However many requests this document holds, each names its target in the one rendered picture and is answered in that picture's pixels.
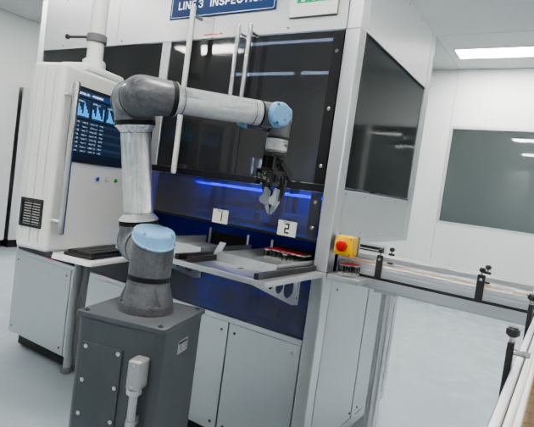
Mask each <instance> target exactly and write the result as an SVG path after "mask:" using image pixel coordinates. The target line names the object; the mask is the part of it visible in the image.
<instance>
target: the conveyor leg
mask: <svg viewBox="0 0 534 427"><path fill-rule="evenodd" d="M374 292H379V293H382V294H381V305H380V311H379V317H378V323H377V328H376V334H375V345H374V351H373V357H372V363H371V369H370V379H369V385H368V391H367V397H366V403H365V409H364V420H363V425H362V427H375V424H376V419H377V413H378V407H379V401H380V395H381V385H382V379H383V373H384V367H385V362H386V355H387V345H388V339H389V333H390V328H391V322H392V311H393V305H394V299H395V297H398V296H400V295H397V294H392V293H389V292H385V291H378V290H375V289H374Z"/></svg>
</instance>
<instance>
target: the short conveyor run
mask: <svg viewBox="0 0 534 427"><path fill-rule="evenodd" d="M378 252H379V253H375V252H367V251H363V250H359V255H358V257H362V258H356V257H350V258H340V260H339V263H341V262H349V263H355V264H360V271H359V276H362V277H366V278H370V283H369V284H365V285H362V286H363V287H368V288H371V289H375V290H378V291H385V292H389V293H392V294H397V295H400V296H404V297H411V298H414V299H418V300H421V301H426V302H432V303H435V304H440V305H443V306H447V307H451V308H457V309H461V310H464V311H468V312H472V313H478V314H482V315H486V316H490V317H494V318H497V319H504V320H508V321H511V322H515V323H519V324H526V316H527V309H528V306H529V303H530V301H529V299H527V297H528V295H530V294H534V293H531V292H527V291H533V290H534V283H530V282H525V281H520V280H512V279H508V278H504V277H499V276H494V275H491V274H492V273H491V272H489V270H491V269H492V266H491V265H486V267H485V268H480V269H479V271H480V272H481V273H477V272H472V271H468V270H463V269H456V268H450V267H446V266H441V265H437V264H433V263H424V262H420V261H415V260H411V259H407V258H398V257H395V254H393V252H395V248H394V247H391V248H390V252H391V253H388V255H385V254H382V253H384V250H383V249H378ZM363 258H370V259H374V260H376V261H372V260H368V259H363ZM383 262H387V263H383ZM394 263H395V264H400V265H404V266H408V267H412V268H417V269H410V268H405V267H402V266H397V265H393V264H394ZM418 269H424V270H429V271H433V272H437V273H442V274H435V273H431V272H426V271H422V270H418ZM483 273H484V274H483ZM443 274H446V275H443ZM447 275H454V276H458V277H463V278H467V279H472V280H465V279H460V278H456V277H452V276H447ZM473 280H477V282H476V281H473ZM490 283H493V284H497V285H501V286H494V285H490ZM502 286H509V287H514V288H518V289H522V290H527V291H519V290H515V289H510V288H506V287H502Z"/></svg>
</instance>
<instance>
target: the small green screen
mask: <svg viewBox="0 0 534 427"><path fill-rule="evenodd" d="M339 2H340V0H291V2H290V9H289V15H288V18H289V19H293V18H302V17H312V16H321V15H331V14H338V9H339Z"/></svg>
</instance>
